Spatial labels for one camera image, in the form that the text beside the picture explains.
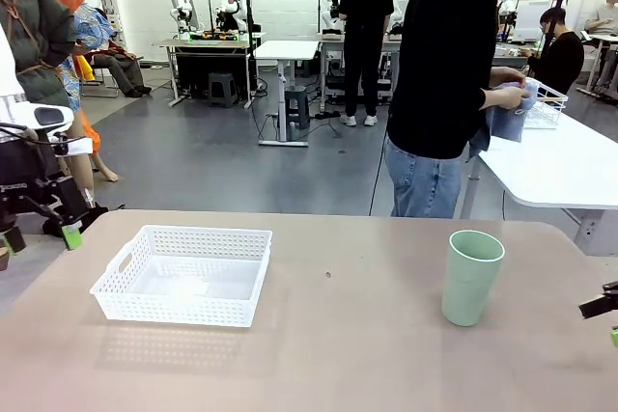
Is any white rounded table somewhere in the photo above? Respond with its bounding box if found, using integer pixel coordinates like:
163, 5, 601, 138
461, 102, 618, 259

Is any black floor cable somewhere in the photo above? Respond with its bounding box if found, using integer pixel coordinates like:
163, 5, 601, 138
369, 131, 390, 218

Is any white perforated plastic basket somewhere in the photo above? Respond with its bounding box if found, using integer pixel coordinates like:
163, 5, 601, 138
89, 224, 274, 329

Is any standing man in black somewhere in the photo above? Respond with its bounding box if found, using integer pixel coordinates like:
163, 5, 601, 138
337, 0, 395, 127

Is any white desk with wooden feet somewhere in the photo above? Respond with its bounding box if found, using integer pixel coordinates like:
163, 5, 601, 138
576, 31, 618, 104

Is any white wire basket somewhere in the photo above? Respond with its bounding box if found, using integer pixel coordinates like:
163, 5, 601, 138
523, 77, 570, 131

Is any person's left hand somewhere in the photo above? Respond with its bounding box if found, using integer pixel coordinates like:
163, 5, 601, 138
490, 66, 528, 90

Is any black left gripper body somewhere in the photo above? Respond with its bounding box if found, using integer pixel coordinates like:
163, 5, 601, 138
0, 139, 91, 225

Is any blue grey cloth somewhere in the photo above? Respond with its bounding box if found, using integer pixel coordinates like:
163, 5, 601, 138
466, 81, 540, 162

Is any grey plastic stool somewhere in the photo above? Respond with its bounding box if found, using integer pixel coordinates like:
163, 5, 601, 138
283, 86, 311, 131
208, 72, 240, 108

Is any mannequin in dark green coat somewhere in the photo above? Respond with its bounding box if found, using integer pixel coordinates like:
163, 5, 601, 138
0, 0, 78, 109

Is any seated person in brown trousers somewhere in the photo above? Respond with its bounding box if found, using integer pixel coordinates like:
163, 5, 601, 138
89, 38, 154, 98

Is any person's right forearm black sleeve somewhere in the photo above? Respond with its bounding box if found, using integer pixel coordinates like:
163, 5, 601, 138
424, 85, 488, 113

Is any blue patterned garment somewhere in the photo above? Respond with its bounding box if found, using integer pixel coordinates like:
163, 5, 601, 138
62, 4, 117, 112

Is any white height-adjustable desk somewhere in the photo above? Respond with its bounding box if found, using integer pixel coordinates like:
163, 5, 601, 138
253, 40, 321, 148

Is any seated person in black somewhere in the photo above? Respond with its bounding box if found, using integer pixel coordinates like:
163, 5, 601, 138
526, 6, 585, 95

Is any pale green plastic cup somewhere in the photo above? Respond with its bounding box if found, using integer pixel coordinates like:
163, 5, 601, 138
440, 230, 506, 328

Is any person in black sweater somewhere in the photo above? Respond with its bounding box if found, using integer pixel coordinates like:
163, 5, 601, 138
384, 0, 532, 219

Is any seated person in light top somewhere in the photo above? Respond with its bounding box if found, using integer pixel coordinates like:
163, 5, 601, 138
584, 0, 618, 37

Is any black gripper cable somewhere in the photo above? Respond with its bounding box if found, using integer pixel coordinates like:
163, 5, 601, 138
0, 122, 69, 149

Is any brown-top workbench table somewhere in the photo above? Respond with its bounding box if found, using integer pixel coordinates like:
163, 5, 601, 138
317, 33, 402, 104
153, 35, 267, 109

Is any person's right hand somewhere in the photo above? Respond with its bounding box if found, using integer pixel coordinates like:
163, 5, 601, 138
484, 85, 530, 112

